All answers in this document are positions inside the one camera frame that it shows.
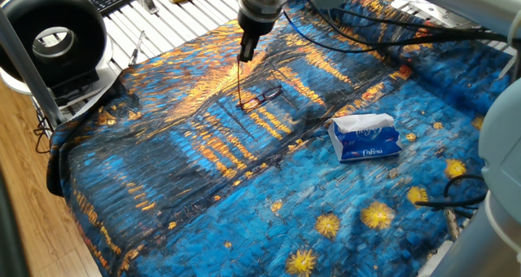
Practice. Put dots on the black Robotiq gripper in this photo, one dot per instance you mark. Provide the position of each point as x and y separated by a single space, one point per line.
256 27

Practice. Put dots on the red thin-frame glasses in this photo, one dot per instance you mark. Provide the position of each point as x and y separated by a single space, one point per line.
260 98

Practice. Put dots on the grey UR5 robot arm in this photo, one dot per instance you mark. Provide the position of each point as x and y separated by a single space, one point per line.
504 155

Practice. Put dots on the thin metal hand tool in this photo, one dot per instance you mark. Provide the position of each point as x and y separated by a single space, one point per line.
136 49

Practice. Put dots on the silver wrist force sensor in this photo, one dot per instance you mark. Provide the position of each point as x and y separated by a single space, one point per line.
262 2

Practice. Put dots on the starry night painted tablecloth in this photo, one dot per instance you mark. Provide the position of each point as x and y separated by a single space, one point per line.
203 167

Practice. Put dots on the blue white tissue pack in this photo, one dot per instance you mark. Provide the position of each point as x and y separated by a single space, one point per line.
366 142

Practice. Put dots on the perforated aluminium plate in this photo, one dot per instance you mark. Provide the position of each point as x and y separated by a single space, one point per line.
431 12

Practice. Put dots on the white zip tie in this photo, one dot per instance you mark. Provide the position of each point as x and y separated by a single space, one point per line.
515 26

